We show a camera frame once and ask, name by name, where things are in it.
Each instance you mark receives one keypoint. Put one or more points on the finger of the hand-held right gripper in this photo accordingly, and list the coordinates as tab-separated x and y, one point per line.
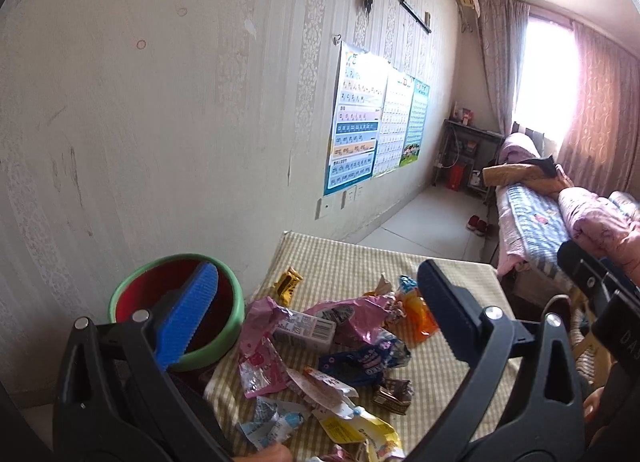
585	269

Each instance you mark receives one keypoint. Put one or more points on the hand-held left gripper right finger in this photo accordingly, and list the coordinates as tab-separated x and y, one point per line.
445	302

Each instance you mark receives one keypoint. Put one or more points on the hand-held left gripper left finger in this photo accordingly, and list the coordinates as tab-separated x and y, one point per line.
192	307

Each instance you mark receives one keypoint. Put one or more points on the red bucket with green rim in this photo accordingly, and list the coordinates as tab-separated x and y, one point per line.
140	292

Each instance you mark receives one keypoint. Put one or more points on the pink brown snack wrapper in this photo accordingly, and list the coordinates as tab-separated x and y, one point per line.
360	324

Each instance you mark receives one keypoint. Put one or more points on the person's right hand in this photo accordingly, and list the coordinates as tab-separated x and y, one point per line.
595	404

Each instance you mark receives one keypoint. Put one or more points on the orange plastic wrapper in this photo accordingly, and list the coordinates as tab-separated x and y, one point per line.
417	317

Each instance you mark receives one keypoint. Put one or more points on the blue white small wrapper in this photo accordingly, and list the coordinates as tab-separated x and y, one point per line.
407	284

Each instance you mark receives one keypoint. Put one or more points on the pink quilt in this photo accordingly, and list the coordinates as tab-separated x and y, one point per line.
600	222

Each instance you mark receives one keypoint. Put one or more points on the wooden chair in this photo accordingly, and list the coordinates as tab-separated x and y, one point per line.
582	357

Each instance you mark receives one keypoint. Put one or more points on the bed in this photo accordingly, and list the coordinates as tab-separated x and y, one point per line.
530	222

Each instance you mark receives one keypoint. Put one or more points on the patchwork bedspread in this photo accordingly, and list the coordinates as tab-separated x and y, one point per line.
532	214

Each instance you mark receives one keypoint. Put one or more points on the red shoe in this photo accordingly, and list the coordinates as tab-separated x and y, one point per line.
481	228
471	225

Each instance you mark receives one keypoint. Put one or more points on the crinkled pink wrapper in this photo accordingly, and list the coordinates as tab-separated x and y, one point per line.
260	357

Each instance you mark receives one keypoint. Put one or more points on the yellow brown-print wrapper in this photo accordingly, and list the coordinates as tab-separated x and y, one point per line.
287	287

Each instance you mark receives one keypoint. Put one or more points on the blue snack wrapper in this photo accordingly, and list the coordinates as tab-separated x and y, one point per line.
360	359

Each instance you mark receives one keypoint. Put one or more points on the tan jacket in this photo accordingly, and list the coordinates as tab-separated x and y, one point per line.
525	175

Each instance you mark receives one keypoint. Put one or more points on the yellow checked tablecloth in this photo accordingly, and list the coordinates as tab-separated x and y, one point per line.
340	262

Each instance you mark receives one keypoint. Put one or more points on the red plastic container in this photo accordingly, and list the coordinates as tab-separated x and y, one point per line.
456	176

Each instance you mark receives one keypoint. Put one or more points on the light blue wrapper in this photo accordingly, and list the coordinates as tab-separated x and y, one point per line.
270	422

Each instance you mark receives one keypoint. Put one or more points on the red white wrapper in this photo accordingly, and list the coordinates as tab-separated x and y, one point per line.
320	384

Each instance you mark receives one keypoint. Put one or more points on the yellow white wrapper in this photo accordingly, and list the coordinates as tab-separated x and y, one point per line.
360	429

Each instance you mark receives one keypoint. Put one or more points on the pink patterned curtain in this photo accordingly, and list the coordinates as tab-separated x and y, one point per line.
600	116
500	66

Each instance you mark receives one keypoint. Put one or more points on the black metal shelf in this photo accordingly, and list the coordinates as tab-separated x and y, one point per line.
470	127

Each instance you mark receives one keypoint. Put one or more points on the green blue chart poster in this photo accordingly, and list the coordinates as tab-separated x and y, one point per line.
415	126

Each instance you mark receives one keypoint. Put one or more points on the white grid chart poster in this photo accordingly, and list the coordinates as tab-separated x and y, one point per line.
397	126

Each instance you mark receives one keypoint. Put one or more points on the bright window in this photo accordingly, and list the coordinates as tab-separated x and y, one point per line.
545	81

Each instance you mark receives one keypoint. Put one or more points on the blue letter chart poster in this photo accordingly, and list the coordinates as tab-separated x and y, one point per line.
355	126

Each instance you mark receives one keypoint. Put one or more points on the white wall socket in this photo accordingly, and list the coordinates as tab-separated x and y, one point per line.
356	194
345	200

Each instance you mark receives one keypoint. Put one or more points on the white wall plate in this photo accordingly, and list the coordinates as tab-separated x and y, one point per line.
324	209

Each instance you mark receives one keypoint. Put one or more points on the dark wall-mounted rod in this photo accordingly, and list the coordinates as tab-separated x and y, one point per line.
415	15

